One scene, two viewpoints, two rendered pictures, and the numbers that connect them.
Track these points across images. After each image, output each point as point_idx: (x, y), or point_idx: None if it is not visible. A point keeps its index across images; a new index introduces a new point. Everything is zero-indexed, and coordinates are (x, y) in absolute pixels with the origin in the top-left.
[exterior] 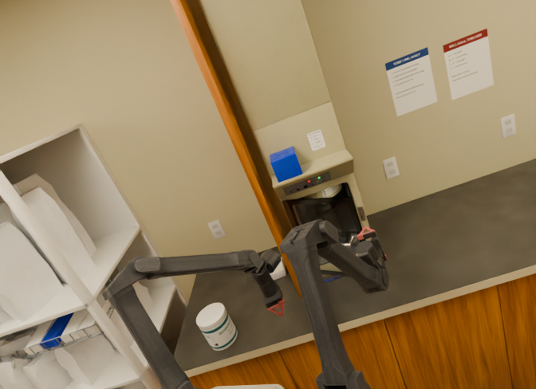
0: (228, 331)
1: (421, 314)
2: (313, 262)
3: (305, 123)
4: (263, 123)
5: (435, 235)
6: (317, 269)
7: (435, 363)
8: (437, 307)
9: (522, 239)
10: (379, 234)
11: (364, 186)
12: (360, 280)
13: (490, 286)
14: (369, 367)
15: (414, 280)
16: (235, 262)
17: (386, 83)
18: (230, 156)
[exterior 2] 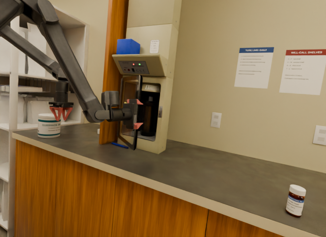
0: (48, 128)
1: (140, 194)
2: (0, 0)
3: (153, 33)
4: (132, 25)
5: (204, 163)
6: (1, 9)
7: None
8: (153, 196)
9: (262, 196)
10: (177, 149)
11: (194, 124)
12: (75, 93)
13: (197, 204)
14: (95, 213)
15: (155, 168)
16: (48, 63)
17: (236, 61)
18: None
